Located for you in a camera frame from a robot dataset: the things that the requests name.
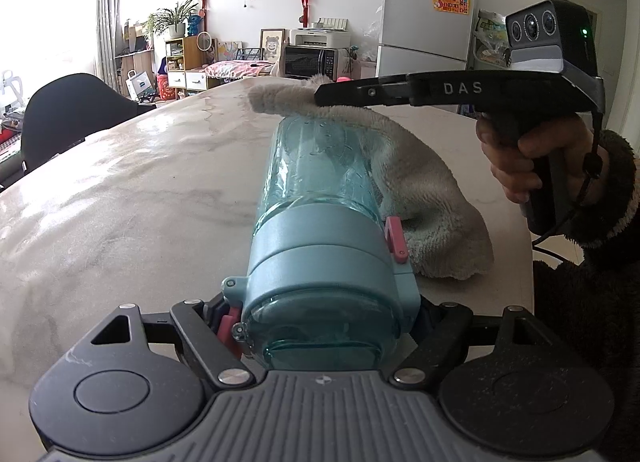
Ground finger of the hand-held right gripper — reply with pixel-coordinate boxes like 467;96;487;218
314;73;415;108

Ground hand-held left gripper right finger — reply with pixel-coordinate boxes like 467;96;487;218
388;296;554;388

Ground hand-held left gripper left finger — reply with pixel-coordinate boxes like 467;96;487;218
90;293;256;391

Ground grey fluffy cloth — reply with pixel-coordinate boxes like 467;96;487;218
248;74;496;279

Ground light blue towel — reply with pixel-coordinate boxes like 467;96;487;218
221;114;422;374

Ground person's right forearm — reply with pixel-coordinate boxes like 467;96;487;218
567;129;640;274

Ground person's right hand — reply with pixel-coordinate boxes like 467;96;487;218
474;115;609;205

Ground black microwave oven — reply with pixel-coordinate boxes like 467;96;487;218
278;44;342;82

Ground clear plastic bag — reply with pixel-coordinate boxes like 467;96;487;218
472;9;512;69

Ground white printer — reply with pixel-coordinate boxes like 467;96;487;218
289;27;352;48

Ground white refrigerator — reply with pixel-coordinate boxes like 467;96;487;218
374;0;482;79

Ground framed bear picture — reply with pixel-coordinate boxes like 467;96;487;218
259;28;286;63

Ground side table with patterned cloth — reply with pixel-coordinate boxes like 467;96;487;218
202;59;282;81

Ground person's dark clothing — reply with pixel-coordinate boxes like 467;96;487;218
532;257;640;462

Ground small white fan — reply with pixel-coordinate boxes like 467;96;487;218
197;31;217;66

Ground wooden cabinet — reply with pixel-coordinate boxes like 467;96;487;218
164;35;219;91

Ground potted green plant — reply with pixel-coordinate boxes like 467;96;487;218
144;0;201;41

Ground white paper bag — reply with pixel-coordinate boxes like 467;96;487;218
125;69;157;99

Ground black chair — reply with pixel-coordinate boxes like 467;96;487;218
20;72;152;174

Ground grey curtain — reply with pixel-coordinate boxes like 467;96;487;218
92;0;124;94

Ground white office chair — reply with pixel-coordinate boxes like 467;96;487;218
0;69;27;109

